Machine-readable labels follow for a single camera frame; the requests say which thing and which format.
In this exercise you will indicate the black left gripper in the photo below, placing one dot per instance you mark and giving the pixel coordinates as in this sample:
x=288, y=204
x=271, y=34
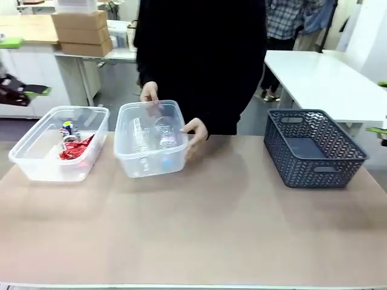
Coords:
x=13, y=92

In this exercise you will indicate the right gripper black green finger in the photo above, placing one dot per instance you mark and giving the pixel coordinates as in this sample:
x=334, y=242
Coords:
x=379, y=130
x=383, y=84

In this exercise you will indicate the clear plastic bin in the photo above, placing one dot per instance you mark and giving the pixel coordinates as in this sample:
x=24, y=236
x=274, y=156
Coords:
x=133, y=163
x=33, y=160

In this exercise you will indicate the grey woven plastic basket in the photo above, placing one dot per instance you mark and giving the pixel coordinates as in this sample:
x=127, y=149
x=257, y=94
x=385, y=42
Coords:
x=332, y=169

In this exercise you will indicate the person's right hand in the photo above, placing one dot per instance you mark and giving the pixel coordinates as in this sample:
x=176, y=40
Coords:
x=150, y=90

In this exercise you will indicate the person's left hand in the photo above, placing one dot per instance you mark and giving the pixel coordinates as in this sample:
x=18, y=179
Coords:
x=199, y=131

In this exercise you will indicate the blue white drink can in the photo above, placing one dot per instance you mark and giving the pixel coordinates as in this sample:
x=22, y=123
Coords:
x=70, y=130

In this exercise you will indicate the green flat object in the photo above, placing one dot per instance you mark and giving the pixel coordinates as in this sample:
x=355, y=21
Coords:
x=10, y=43

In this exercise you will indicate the wooden top white cabinet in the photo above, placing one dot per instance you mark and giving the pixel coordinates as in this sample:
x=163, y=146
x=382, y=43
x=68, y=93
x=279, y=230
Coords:
x=30, y=30

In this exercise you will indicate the brown cardboard box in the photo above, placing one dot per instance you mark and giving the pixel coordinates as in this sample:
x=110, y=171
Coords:
x=83, y=34
x=80, y=19
x=86, y=48

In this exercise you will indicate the large white table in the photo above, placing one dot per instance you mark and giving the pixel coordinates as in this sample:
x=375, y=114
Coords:
x=317, y=78

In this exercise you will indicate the red crumpled wrapper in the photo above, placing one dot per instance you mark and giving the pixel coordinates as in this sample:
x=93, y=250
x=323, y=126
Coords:
x=75, y=149

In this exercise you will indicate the white table under boxes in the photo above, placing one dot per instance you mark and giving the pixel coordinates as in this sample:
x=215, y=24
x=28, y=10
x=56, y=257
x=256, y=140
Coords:
x=121, y=56

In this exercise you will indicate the white box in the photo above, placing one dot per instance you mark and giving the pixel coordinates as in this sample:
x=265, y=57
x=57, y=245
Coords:
x=77, y=6

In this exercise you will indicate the hanging blue garment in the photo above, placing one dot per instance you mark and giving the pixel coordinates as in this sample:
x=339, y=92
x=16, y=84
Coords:
x=319, y=15

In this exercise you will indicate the clear storage drawer box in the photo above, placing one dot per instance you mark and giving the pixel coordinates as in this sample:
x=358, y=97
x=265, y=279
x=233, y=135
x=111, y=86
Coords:
x=119, y=34

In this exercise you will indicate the clear plastic cup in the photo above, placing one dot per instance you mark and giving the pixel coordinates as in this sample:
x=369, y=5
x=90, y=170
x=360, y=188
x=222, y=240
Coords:
x=140, y=136

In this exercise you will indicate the bystander in plaid shirt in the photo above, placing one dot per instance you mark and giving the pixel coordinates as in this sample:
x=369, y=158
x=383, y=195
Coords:
x=284, y=18

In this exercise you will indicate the clear plastic bottle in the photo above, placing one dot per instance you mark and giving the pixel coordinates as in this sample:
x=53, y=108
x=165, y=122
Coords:
x=165, y=133

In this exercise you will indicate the person in black clothes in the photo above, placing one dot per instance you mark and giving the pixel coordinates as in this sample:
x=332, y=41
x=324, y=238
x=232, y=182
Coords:
x=199, y=54

